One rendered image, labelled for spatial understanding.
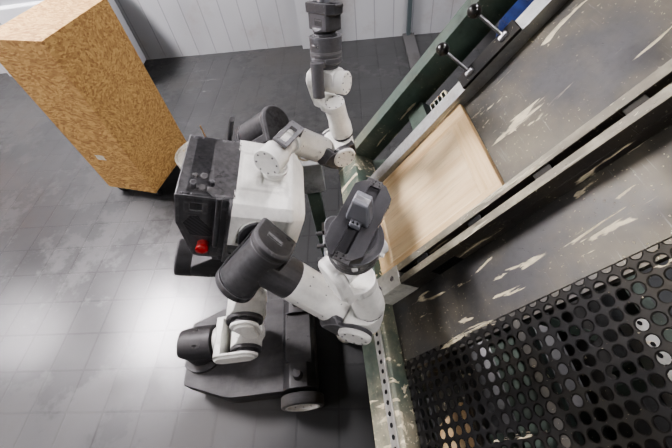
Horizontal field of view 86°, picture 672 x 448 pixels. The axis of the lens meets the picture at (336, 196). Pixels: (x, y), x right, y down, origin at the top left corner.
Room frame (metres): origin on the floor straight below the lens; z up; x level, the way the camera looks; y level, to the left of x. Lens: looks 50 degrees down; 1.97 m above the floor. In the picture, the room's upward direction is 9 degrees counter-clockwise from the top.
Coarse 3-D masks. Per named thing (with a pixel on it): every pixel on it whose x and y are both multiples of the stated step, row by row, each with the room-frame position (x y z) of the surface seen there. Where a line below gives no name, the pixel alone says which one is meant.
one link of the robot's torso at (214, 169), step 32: (192, 160) 0.64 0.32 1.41; (224, 160) 0.65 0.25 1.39; (192, 192) 0.55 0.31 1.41; (224, 192) 0.55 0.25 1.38; (256, 192) 0.56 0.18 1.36; (288, 192) 0.57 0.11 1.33; (192, 224) 0.54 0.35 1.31; (224, 224) 0.53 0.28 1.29; (256, 224) 0.49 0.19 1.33; (288, 224) 0.50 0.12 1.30; (224, 256) 0.53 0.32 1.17
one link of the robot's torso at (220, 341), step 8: (224, 320) 0.72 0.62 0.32; (216, 328) 0.68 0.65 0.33; (224, 328) 0.69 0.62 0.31; (216, 336) 0.64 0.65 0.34; (224, 336) 0.65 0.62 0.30; (216, 344) 0.61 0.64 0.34; (224, 344) 0.62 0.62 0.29; (216, 352) 0.57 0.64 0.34; (224, 352) 0.58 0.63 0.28; (232, 352) 0.56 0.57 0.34; (240, 352) 0.55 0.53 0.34; (248, 352) 0.55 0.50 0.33; (256, 352) 0.56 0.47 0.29; (216, 360) 0.54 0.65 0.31; (224, 360) 0.54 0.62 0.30; (232, 360) 0.54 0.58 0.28; (240, 360) 0.54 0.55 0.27; (248, 360) 0.54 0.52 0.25
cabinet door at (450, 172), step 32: (448, 128) 0.82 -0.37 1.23; (416, 160) 0.82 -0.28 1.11; (448, 160) 0.72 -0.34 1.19; (480, 160) 0.64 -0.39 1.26; (416, 192) 0.71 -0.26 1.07; (448, 192) 0.63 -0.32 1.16; (480, 192) 0.56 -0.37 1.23; (384, 224) 0.70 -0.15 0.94; (416, 224) 0.61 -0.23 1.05; (448, 224) 0.54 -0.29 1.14; (384, 256) 0.59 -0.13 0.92
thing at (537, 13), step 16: (544, 0) 0.88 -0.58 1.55; (560, 0) 0.86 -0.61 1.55; (528, 16) 0.88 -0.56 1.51; (544, 16) 0.86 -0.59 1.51; (528, 32) 0.86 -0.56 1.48; (512, 48) 0.86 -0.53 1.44; (496, 64) 0.86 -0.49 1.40; (480, 80) 0.86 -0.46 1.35; (448, 96) 0.90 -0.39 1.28; (464, 96) 0.86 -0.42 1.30; (432, 112) 0.91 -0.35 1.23; (448, 112) 0.87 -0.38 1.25; (416, 128) 0.91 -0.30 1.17; (432, 128) 0.87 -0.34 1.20; (400, 144) 0.92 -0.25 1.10; (416, 144) 0.87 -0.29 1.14; (400, 160) 0.87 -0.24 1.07; (384, 176) 0.87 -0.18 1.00
